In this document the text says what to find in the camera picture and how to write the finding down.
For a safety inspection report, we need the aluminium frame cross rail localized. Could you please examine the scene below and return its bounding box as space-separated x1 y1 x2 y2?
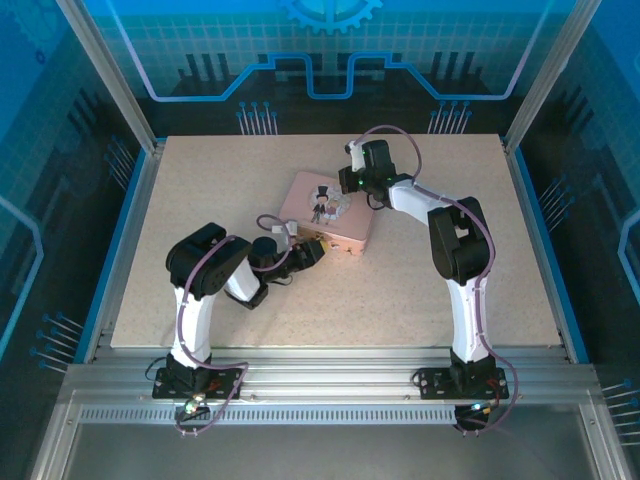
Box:
64 344 601 407

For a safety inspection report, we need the grey metal base panel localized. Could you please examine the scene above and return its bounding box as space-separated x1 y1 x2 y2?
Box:
29 399 631 480

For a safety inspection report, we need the slotted grey cable duct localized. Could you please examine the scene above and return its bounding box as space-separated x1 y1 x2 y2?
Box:
78 407 464 426

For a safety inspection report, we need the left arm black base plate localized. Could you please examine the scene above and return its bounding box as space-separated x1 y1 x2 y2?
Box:
151 367 245 401

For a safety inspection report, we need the aluminium frame side rail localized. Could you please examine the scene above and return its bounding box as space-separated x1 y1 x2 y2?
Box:
82 142 166 364
502 137 591 364

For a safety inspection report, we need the lit connector board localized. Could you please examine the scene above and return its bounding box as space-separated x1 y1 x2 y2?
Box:
452 399 496 426
174 394 212 421

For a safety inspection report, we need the pink printed tin box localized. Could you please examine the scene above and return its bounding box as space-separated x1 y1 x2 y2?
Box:
278 171 375 258

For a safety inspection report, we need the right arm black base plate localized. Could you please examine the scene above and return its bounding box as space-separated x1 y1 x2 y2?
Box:
416 367 510 401

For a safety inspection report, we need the aluminium frame post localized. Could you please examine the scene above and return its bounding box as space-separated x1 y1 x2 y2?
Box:
503 0 604 152
55 0 166 152

